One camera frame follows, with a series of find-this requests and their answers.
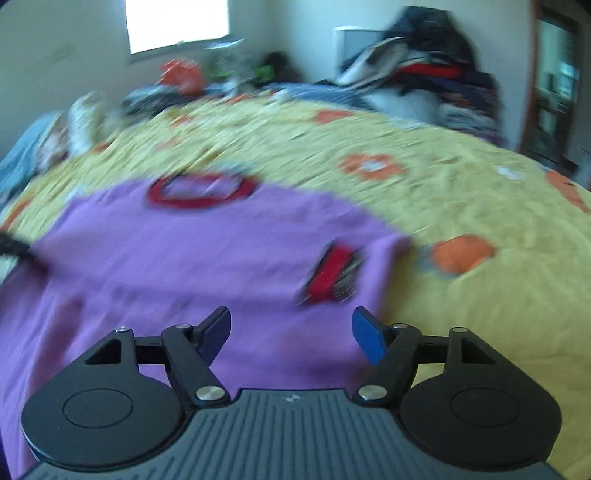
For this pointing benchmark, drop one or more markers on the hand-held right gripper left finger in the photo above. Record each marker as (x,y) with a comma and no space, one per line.
(218,333)

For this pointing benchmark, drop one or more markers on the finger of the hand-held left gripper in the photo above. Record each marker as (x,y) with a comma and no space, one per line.
(16,249)

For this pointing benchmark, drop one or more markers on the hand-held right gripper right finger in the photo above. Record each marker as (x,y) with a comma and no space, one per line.
(369,338)

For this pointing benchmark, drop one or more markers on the purple shirt with red trim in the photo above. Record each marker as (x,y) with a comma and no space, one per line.
(184,272)

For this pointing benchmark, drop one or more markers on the pile of dark clothes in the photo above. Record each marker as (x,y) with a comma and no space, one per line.
(429,78)

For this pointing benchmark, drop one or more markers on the light blue cloth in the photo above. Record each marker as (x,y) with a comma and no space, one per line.
(25,147)

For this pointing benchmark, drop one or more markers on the white bottle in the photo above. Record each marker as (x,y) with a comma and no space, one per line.
(85,120)

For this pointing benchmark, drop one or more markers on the yellow floral bed sheet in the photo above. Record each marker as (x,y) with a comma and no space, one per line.
(461,207)

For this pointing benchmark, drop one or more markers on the orange plastic bag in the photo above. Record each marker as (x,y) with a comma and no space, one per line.
(182,76)

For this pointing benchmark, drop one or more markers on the grey-blue plastic tub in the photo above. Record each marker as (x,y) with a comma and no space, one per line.
(318,92)

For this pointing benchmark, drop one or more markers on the green object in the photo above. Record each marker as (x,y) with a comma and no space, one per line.
(263,73)

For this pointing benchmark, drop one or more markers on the black bag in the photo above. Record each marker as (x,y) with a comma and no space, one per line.
(279,67)

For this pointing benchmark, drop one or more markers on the bright window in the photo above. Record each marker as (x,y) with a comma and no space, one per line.
(178,23)

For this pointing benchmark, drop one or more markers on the white board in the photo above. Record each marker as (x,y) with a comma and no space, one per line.
(355,46)

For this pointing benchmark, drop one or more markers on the wooden glass-door cabinet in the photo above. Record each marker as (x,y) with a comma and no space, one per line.
(551,87)

